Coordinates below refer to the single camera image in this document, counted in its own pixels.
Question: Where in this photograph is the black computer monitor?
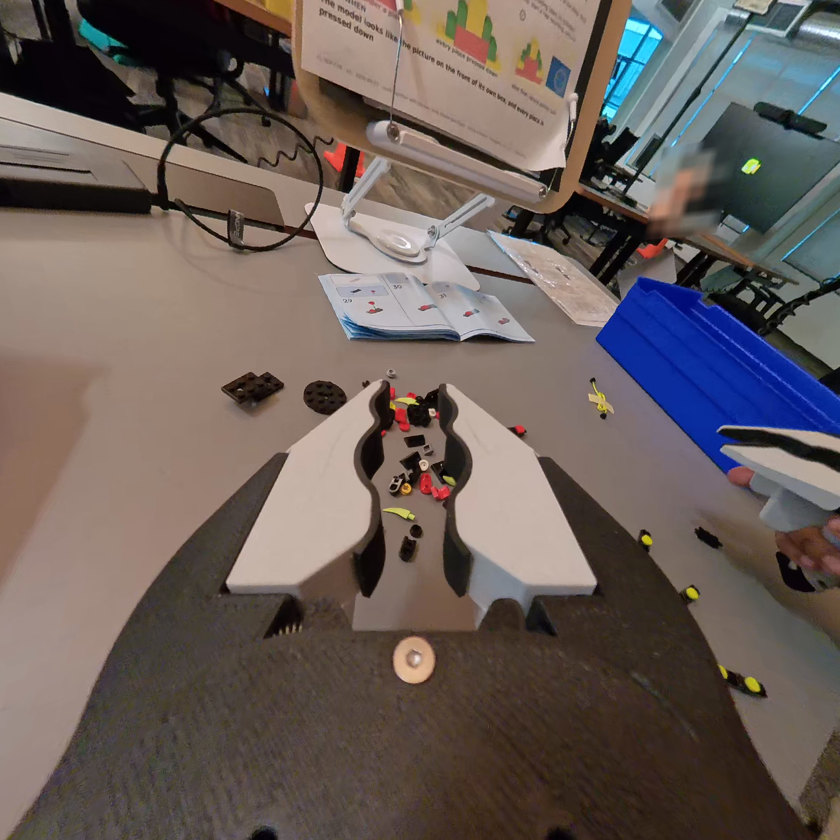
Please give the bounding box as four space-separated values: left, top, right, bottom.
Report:
696 101 840 237

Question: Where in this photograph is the black cable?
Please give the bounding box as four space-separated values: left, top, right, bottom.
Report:
151 108 326 252

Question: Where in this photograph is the round black lego plate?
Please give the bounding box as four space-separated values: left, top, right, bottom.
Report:
303 379 349 416

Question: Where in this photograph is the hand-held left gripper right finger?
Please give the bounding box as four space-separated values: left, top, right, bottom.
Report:
436 382 599 626

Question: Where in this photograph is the blue plastic bin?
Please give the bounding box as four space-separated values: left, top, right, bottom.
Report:
596 276 840 473

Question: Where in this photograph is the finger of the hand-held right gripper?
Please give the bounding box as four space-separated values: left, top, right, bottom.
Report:
721 445 840 509
717 425 840 463

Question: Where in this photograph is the lego instruction booklet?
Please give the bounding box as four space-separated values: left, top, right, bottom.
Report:
318 272 536 343

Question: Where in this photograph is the rectangular black lego plate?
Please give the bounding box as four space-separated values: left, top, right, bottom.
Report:
221 371 286 409

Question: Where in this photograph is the printed instruction sheet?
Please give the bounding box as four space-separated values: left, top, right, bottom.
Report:
301 0 605 172

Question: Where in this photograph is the grey laptop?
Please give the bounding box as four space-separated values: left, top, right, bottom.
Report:
0 92 286 227

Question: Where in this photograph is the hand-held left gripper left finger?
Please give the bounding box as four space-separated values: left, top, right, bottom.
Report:
225 379 391 601

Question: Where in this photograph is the white book stand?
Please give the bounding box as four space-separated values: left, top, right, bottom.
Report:
305 118 549 293

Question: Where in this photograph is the clear plastic bag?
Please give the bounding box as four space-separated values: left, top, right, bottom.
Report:
487 230 621 327

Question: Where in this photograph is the pile of lego pieces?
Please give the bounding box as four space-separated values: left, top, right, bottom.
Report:
361 369 460 563

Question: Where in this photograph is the lego spider model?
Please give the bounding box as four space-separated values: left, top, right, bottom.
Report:
638 526 767 698

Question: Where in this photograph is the orange traffic cone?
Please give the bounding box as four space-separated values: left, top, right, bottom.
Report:
323 141 362 178

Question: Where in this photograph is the black office chair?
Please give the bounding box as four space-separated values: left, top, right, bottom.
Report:
79 0 296 132

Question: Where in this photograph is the person's right hand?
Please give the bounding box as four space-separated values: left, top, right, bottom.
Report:
727 465 840 592

